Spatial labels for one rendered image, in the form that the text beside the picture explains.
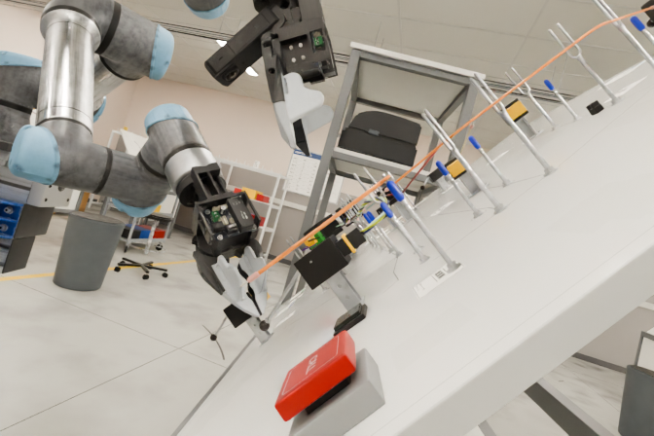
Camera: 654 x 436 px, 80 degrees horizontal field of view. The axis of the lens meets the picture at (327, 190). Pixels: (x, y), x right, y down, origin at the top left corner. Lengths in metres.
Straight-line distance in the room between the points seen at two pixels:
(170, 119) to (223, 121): 8.69
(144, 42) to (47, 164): 0.41
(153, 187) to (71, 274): 3.38
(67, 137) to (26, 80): 0.65
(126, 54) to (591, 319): 0.91
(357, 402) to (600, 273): 0.14
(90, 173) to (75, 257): 3.34
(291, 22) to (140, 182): 0.34
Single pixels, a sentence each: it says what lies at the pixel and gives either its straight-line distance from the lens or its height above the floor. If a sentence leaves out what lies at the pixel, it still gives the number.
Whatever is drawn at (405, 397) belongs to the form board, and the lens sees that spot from 0.23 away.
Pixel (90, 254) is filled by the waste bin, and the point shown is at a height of 0.33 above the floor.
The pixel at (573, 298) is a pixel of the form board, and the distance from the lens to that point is 0.22.
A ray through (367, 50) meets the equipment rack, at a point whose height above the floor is 1.83.
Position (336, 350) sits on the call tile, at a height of 1.13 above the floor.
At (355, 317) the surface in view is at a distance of 0.43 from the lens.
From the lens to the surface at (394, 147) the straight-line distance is 1.53.
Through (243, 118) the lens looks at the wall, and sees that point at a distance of 9.14.
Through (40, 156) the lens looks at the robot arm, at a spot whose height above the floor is 1.17.
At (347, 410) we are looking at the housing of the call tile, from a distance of 0.24.
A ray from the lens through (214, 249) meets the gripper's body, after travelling 0.54.
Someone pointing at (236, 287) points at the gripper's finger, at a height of 1.08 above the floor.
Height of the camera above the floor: 1.20
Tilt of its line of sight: 4 degrees up
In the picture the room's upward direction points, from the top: 16 degrees clockwise
